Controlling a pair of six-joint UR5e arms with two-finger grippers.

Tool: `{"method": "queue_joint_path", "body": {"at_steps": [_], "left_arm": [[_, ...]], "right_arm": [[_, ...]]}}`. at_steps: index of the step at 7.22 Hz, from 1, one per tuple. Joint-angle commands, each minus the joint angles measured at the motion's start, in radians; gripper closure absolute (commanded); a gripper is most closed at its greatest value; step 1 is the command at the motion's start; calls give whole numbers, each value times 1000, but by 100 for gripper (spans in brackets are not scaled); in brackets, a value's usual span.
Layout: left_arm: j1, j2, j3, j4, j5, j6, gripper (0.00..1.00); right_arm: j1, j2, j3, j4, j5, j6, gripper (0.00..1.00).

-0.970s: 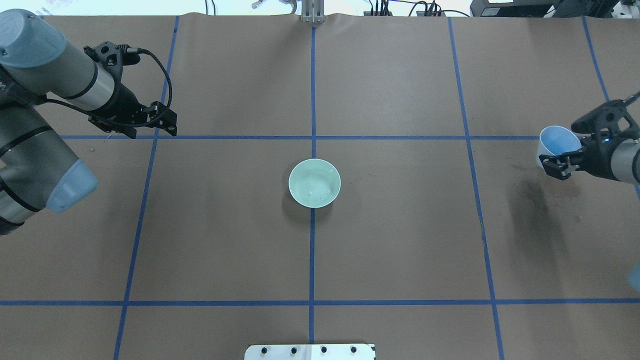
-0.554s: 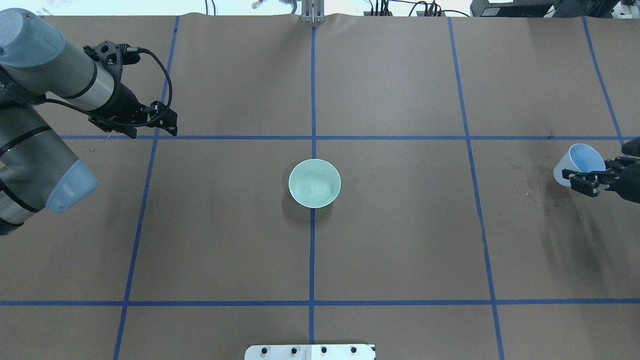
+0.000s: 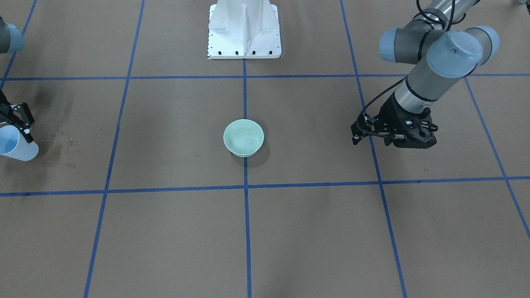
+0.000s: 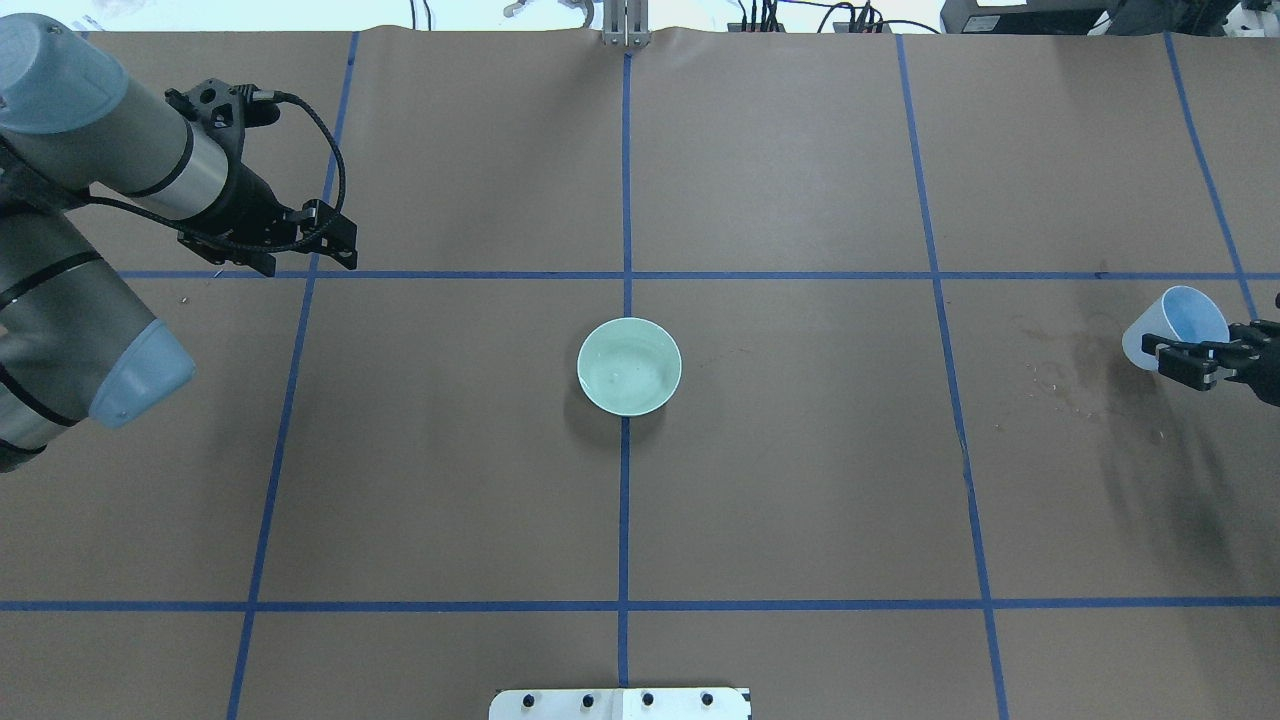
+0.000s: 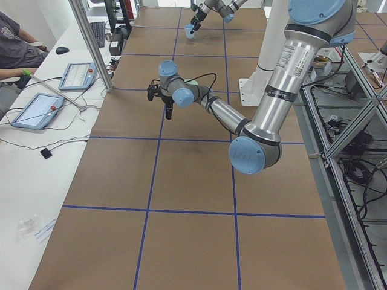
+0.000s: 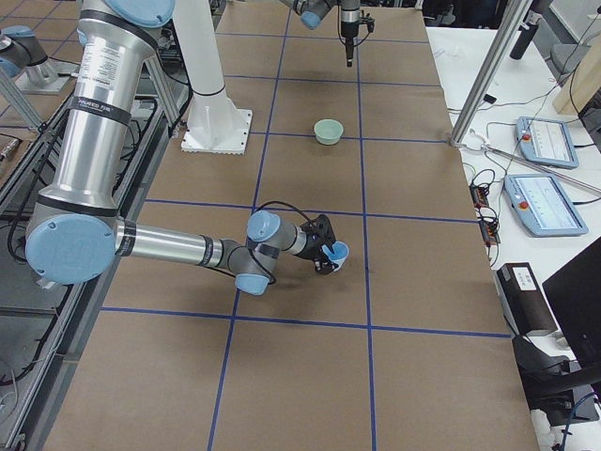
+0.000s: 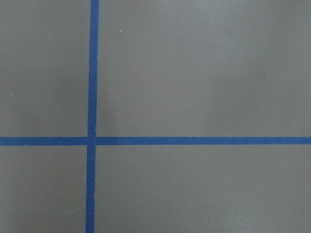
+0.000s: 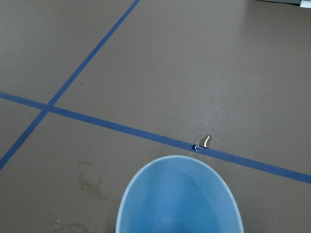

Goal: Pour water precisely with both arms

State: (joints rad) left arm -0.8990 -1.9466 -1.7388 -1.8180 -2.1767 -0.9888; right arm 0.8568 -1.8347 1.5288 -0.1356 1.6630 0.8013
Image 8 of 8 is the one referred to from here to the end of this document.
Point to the light blue plastic cup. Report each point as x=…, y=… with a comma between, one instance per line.
x=178, y=194

